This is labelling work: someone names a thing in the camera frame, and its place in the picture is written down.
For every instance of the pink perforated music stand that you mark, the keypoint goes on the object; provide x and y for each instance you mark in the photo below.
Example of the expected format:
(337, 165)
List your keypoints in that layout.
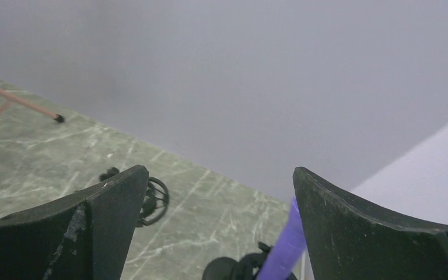
(12, 98)

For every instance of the purple microphone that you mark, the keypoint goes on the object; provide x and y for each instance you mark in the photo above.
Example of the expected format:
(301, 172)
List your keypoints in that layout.
(288, 249)

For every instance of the black tripod mic stand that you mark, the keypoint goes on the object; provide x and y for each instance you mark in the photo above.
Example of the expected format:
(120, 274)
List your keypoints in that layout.
(152, 201)

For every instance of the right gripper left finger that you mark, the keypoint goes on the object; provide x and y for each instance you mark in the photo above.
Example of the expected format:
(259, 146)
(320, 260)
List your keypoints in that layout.
(84, 235)

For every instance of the purple mic black stand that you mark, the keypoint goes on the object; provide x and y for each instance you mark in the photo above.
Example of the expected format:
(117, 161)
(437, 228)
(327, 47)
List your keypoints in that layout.
(246, 268)

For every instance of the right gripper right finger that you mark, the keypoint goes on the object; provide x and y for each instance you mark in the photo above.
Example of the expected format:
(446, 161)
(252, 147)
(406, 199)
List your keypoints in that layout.
(349, 237)

